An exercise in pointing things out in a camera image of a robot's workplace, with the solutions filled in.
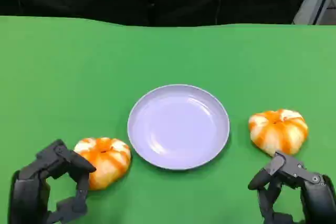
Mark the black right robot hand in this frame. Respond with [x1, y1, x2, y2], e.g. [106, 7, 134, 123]
[247, 151, 336, 224]

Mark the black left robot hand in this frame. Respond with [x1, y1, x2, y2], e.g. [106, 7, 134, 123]
[7, 138, 97, 224]

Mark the green table cloth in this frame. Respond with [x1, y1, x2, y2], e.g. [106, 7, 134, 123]
[0, 15, 336, 224]

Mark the lilac plate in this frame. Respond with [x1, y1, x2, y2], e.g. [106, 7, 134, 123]
[127, 84, 231, 171]

